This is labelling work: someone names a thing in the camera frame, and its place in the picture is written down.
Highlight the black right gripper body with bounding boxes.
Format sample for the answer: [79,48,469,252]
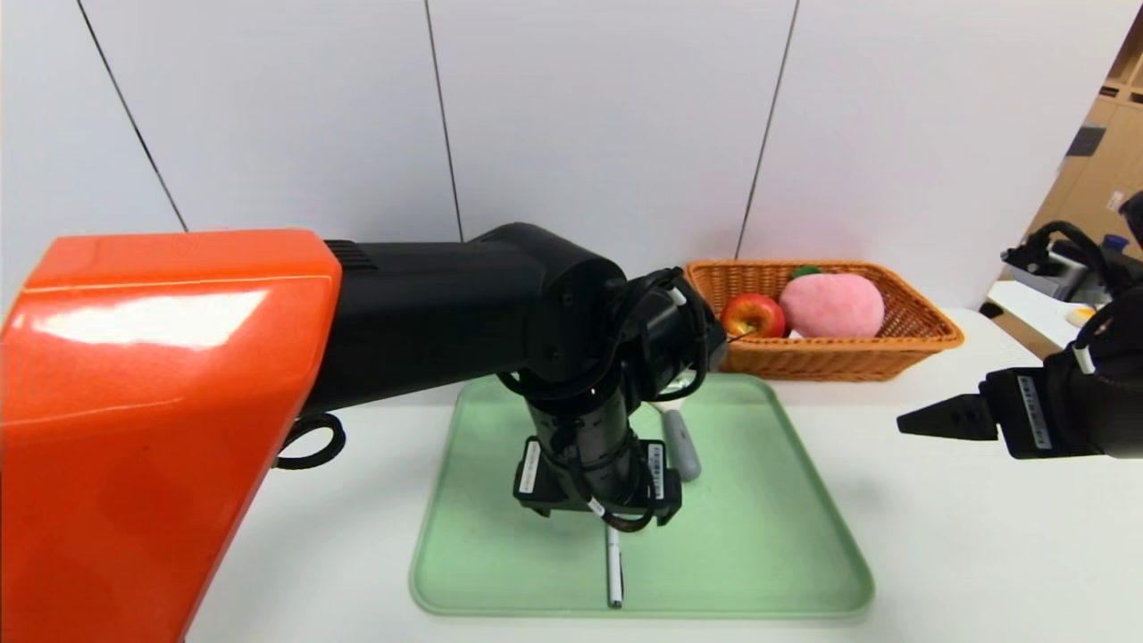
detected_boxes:
[978,349,1143,460]

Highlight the pink plush peach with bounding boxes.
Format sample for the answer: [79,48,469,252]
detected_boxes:
[780,265,887,339]

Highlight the red apple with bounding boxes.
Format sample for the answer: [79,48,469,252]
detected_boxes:
[721,293,788,339]

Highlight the white peeler grey handle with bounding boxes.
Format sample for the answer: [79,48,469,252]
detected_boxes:
[652,404,704,483]

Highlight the white pen black cap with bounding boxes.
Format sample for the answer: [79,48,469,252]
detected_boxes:
[606,525,625,610]

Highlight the orange wicker basket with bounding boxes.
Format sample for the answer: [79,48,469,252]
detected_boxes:
[685,259,965,383]

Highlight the white side table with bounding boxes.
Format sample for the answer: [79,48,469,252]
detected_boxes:
[985,280,1104,354]

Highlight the light green plastic tray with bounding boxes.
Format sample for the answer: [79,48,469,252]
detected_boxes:
[410,373,875,619]

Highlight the wooden cabinet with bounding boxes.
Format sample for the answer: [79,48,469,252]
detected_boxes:
[996,9,1143,283]

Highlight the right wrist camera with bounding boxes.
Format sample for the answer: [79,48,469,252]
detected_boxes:
[1000,221,1119,301]

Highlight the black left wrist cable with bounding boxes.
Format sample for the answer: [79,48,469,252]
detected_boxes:
[496,266,717,534]

